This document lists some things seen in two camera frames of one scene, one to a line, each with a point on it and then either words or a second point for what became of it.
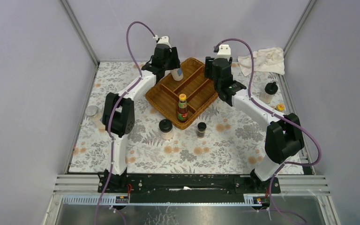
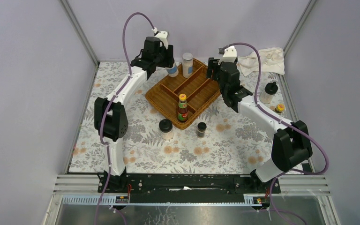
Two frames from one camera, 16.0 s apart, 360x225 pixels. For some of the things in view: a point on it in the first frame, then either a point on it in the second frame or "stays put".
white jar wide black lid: (165, 126) stays put
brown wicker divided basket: (179, 102) stays put
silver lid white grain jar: (93, 118) → (187, 63)
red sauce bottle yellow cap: (182, 112) stays put
